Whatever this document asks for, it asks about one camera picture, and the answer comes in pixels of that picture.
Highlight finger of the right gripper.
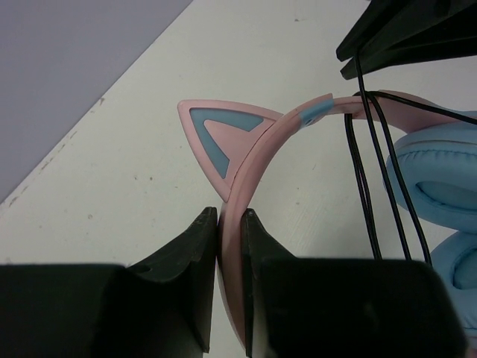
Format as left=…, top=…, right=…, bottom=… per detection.
left=358, top=37, right=476, bottom=75

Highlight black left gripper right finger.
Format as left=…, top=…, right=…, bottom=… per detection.
left=241, top=209, right=470, bottom=357

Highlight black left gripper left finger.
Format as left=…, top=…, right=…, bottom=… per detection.
left=1, top=207, right=218, bottom=357

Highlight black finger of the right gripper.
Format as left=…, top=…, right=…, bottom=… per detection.
left=336, top=0, right=476, bottom=61

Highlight thin black headphone cable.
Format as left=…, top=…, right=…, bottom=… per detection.
left=344, top=48, right=477, bottom=268

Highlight pink blue cat-ear headphones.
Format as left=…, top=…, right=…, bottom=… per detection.
left=177, top=88, right=477, bottom=358

